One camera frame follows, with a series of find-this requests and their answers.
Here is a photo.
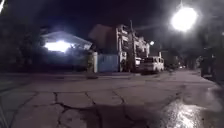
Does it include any blue metal gate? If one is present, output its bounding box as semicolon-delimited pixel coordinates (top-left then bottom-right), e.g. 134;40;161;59
92;52;120;74

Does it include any pale multi-storey building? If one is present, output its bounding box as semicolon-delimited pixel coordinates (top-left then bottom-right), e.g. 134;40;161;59
88;23;151;73

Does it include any cracked grey concrete road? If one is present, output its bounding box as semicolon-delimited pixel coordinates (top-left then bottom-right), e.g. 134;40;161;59
0;68;224;128

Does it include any white van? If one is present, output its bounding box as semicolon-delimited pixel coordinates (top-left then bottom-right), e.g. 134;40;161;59
138;56;165;74

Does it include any low house with gabled roof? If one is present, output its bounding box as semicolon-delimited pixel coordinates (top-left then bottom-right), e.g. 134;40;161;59
40;30;93;72

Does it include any street lamp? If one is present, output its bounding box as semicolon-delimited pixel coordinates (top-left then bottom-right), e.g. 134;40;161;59
170;6;199;33

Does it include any dark tree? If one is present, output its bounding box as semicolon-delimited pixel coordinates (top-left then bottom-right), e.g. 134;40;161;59
0;16;46;73

